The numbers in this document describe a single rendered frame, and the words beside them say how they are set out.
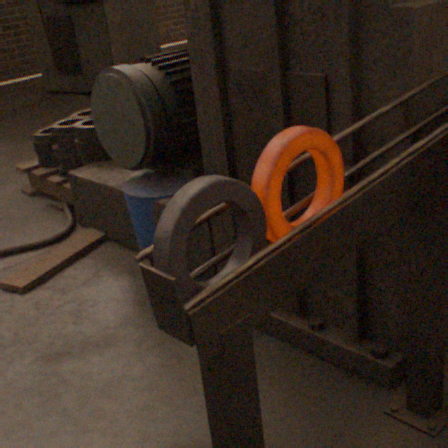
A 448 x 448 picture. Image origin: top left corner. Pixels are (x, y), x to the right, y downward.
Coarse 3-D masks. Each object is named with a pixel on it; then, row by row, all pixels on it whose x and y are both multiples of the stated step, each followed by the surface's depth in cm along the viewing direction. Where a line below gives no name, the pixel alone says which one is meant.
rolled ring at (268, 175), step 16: (288, 128) 93; (304, 128) 92; (272, 144) 90; (288, 144) 90; (304, 144) 92; (320, 144) 94; (336, 144) 97; (272, 160) 89; (288, 160) 90; (320, 160) 98; (336, 160) 98; (256, 176) 90; (272, 176) 89; (320, 176) 100; (336, 176) 99; (256, 192) 90; (272, 192) 89; (320, 192) 100; (336, 192) 100; (272, 208) 90; (320, 208) 99; (336, 208) 101; (272, 224) 91; (288, 224) 94; (272, 240) 95
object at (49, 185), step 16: (80, 112) 320; (48, 128) 310; (64, 128) 278; (80, 128) 259; (48, 144) 297; (64, 144) 281; (80, 144) 263; (96, 144) 261; (32, 160) 320; (48, 160) 301; (64, 160) 283; (80, 160) 283; (96, 160) 265; (32, 176) 301; (48, 176) 299; (64, 176) 287; (32, 192) 313; (48, 192) 306; (64, 192) 291
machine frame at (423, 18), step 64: (192, 0) 162; (256, 0) 146; (320, 0) 132; (384, 0) 121; (192, 64) 171; (256, 64) 153; (320, 64) 138; (384, 64) 126; (256, 128) 159; (320, 128) 144; (384, 128) 132; (384, 256) 144; (320, 320) 165; (384, 320) 151; (384, 384) 150
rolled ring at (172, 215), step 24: (192, 192) 80; (216, 192) 82; (240, 192) 85; (168, 216) 80; (192, 216) 80; (240, 216) 89; (264, 216) 89; (168, 240) 79; (240, 240) 90; (264, 240) 91; (168, 264) 79; (240, 264) 89; (192, 288) 83
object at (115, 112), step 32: (128, 64) 220; (160, 64) 221; (96, 96) 229; (128, 96) 213; (160, 96) 216; (192, 96) 222; (96, 128) 237; (128, 128) 220; (160, 128) 215; (192, 128) 225; (128, 160) 228; (160, 160) 244; (192, 160) 239; (96, 192) 245; (96, 224) 255; (128, 224) 235; (192, 256) 210
